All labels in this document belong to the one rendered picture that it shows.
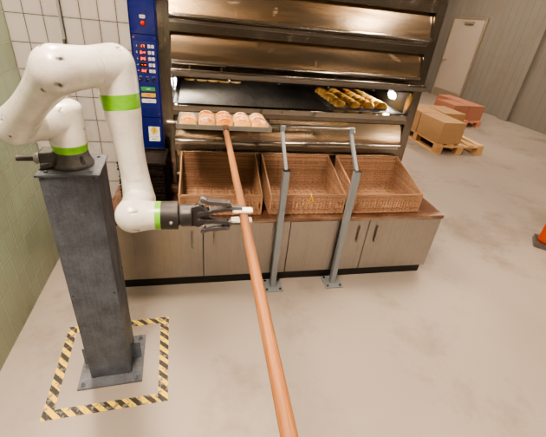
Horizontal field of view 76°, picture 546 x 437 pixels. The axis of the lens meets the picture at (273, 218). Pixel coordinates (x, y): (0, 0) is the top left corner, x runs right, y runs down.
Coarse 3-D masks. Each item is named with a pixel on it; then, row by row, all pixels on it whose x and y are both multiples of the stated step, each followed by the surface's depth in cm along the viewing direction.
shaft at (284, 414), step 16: (240, 192) 129; (256, 256) 97; (256, 272) 91; (256, 288) 86; (256, 304) 83; (272, 336) 74; (272, 352) 70; (272, 368) 67; (272, 384) 65; (288, 400) 62; (288, 416) 59; (288, 432) 57
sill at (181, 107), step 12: (180, 108) 244; (192, 108) 245; (204, 108) 247; (216, 108) 248; (228, 108) 250; (240, 108) 251; (252, 108) 253; (264, 108) 255; (276, 108) 259; (288, 108) 262; (396, 120) 280
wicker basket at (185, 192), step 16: (192, 160) 260; (208, 160) 262; (224, 160) 264; (240, 160) 266; (256, 160) 261; (192, 176) 263; (208, 176) 265; (224, 176) 268; (240, 176) 270; (256, 176) 258; (192, 192) 259; (208, 192) 261; (224, 192) 264; (256, 192) 260; (256, 208) 248
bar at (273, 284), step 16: (288, 128) 227; (304, 128) 229; (320, 128) 231; (336, 128) 233; (352, 128) 235; (352, 144) 234; (288, 176) 219; (352, 176) 233; (352, 192) 235; (352, 208) 242; (336, 256) 262; (272, 272) 258; (336, 272) 271; (272, 288) 264
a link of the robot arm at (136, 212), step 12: (120, 204) 108; (132, 204) 107; (144, 204) 109; (156, 204) 110; (120, 216) 106; (132, 216) 106; (144, 216) 108; (156, 216) 108; (120, 228) 109; (132, 228) 108; (144, 228) 110; (156, 228) 111
